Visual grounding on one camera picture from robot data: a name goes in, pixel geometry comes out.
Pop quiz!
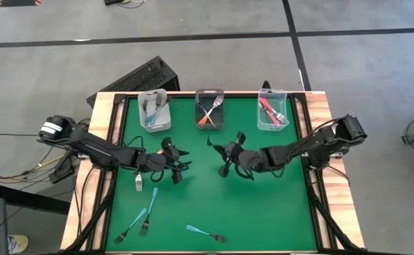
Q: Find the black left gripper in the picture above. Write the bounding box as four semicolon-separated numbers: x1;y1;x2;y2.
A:
161;137;193;185

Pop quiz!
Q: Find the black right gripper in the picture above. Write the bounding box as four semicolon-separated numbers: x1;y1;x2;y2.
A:
206;131;247;178

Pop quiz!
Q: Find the orange handled metal fork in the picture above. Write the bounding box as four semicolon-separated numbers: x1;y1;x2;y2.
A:
195;101;218;129
196;93;225;127

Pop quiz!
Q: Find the pink handled metal fork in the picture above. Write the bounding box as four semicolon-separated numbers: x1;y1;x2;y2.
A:
259;96;277;126
263;104;288;123
135;149;162;193

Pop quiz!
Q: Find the blue handled metal fork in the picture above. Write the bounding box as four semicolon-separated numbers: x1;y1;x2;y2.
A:
113;207;148;245
138;186;160;237
146;95;175;125
149;92;164;125
186;224;228;244
142;98;151;125

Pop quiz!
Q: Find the grey translucent plastic bin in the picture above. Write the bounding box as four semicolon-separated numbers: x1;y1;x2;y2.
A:
194;88;225;131

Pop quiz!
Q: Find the white plastic bin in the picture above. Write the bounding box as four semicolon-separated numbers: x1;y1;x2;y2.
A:
138;89;173;134

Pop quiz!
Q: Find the clear plastic bin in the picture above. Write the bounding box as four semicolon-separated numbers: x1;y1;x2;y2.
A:
257;88;290;132

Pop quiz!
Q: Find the green table mat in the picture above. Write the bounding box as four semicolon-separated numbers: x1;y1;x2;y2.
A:
104;96;318;252

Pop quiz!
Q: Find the black computer tower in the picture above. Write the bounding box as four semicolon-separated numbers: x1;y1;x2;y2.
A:
85;55;181;109

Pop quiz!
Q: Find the black desk beam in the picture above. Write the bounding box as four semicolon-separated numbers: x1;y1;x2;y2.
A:
0;182;72;215

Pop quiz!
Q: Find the yellow slipper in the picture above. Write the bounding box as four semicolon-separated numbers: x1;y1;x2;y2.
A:
7;234;29;254

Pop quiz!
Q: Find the black frame strut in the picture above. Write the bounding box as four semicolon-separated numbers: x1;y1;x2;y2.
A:
63;176;119;253
308;183;362;252
82;198;109;253

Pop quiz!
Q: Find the black device with cables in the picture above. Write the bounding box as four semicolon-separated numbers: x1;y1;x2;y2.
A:
103;0;146;9

